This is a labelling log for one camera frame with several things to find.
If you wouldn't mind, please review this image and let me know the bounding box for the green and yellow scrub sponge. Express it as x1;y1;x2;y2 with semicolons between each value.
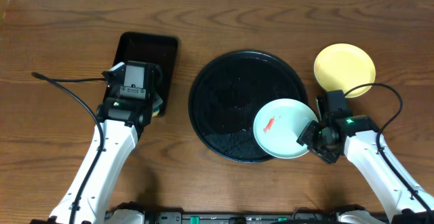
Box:
152;94;163;117

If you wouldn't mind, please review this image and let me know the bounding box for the pale green plate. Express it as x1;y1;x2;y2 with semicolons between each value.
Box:
253;98;317;159

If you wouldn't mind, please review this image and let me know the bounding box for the yellow plate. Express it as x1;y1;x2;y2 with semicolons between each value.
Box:
313;43;376;98

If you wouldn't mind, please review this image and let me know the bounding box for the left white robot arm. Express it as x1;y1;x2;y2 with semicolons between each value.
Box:
32;60;174;223

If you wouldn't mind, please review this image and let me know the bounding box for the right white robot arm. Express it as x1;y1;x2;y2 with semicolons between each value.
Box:
297;115;433;223

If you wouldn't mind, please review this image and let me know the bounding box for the black rectangular tray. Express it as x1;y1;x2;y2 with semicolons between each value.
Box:
113;31;178;117

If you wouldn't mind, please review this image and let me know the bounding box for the round black tray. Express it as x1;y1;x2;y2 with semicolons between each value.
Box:
188;50;308;163

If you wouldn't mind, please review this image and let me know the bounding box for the right black cable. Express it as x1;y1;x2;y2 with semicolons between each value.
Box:
342;82;434;214

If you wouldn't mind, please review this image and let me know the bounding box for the black cable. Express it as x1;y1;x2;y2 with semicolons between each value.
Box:
31;71;106;224
342;82;434;214

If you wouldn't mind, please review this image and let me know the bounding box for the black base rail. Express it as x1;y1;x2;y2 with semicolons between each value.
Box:
103;202;389;224

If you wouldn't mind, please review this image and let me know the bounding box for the left black cable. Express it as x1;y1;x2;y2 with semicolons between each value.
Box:
31;71;106;224

